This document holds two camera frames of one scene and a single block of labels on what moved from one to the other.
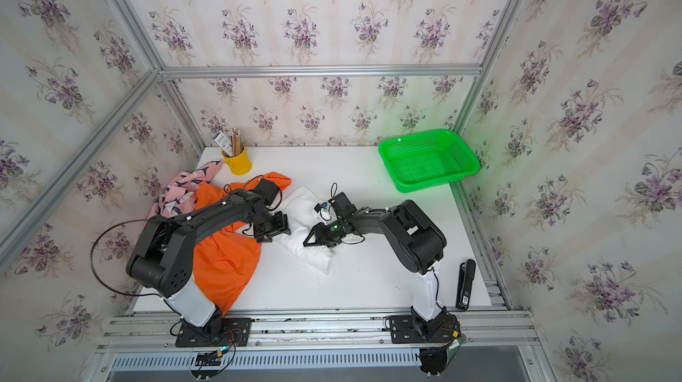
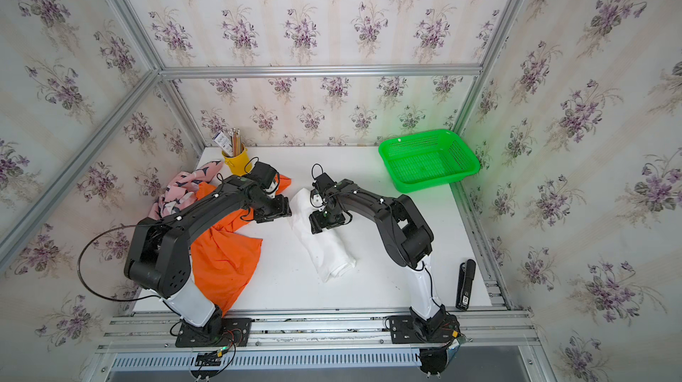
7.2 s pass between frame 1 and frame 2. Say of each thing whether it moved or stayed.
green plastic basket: stayed
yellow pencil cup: stayed
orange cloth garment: stayed
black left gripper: moved
